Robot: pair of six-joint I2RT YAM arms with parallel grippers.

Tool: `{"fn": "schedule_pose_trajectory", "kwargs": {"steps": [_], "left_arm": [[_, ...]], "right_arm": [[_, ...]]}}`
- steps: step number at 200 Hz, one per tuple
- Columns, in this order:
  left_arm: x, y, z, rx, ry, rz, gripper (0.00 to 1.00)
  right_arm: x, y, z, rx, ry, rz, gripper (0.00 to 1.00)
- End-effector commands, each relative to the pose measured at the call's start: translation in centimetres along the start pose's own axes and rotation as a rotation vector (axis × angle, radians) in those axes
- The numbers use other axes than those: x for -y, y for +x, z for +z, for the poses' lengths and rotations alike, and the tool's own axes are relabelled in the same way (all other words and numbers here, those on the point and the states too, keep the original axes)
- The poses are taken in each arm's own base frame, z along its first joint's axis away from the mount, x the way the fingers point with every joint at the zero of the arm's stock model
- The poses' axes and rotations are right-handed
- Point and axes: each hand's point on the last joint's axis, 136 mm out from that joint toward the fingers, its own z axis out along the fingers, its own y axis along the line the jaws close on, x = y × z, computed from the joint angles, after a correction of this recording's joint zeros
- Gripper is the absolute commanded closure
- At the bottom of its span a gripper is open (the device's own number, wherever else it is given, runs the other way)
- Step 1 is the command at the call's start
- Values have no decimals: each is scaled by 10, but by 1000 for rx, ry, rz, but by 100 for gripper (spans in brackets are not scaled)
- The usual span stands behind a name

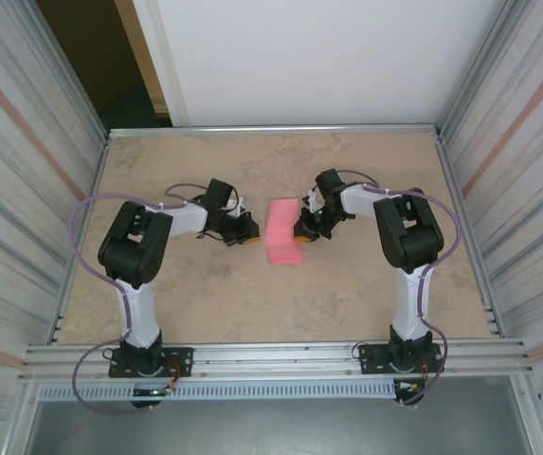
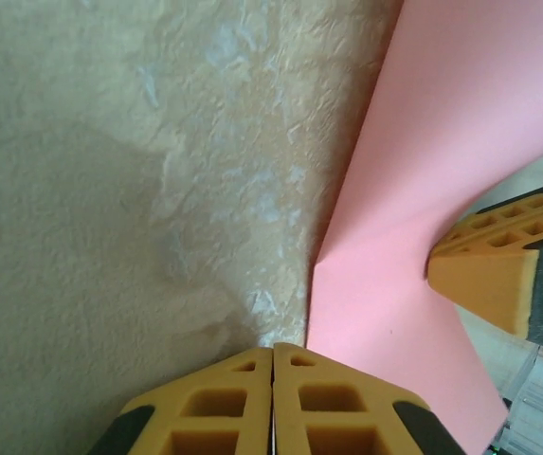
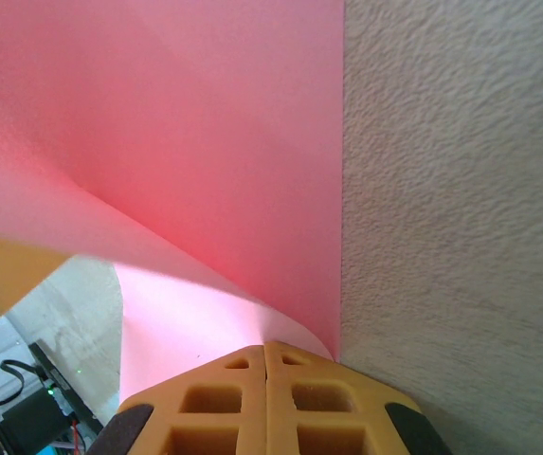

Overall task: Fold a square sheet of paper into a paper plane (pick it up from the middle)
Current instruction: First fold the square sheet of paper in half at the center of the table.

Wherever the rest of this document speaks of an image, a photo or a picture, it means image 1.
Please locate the beige wooden door frame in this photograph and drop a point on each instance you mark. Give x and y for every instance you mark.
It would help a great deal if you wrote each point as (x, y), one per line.
(141, 47)

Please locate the wide aluminium mounting rail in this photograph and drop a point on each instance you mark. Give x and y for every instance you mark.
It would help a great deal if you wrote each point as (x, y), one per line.
(276, 360)

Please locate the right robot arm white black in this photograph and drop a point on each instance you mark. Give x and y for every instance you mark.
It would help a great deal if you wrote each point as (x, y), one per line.
(408, 227)

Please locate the aluminium table edge rail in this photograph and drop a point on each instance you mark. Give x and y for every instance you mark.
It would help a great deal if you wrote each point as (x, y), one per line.
(276, 130)

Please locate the pink cloth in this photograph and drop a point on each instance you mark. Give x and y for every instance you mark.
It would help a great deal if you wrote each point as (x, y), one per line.
(280, 227)

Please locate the small controller board green light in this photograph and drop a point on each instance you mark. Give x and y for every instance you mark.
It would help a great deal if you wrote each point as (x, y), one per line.
(150, 392)

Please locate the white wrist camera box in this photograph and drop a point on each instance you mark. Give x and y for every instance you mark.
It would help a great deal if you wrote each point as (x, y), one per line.
(238, 208)
(313, 201)

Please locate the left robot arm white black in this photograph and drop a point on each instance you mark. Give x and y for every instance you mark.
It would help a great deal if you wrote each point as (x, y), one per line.
(133, 246)

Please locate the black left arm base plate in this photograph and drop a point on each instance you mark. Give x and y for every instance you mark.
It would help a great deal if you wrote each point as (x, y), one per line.
(181, 360)

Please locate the aluminium frame post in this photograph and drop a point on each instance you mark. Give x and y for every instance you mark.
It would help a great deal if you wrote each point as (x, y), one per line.
(479, 71)
(69, 71)

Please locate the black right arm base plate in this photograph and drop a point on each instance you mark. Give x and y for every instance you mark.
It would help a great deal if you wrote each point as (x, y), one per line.
(370, 358)

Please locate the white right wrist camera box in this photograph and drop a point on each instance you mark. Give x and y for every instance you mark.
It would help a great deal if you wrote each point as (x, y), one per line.
(313, 201)

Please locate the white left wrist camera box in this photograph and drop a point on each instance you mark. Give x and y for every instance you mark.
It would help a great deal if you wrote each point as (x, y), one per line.
(238, 208)

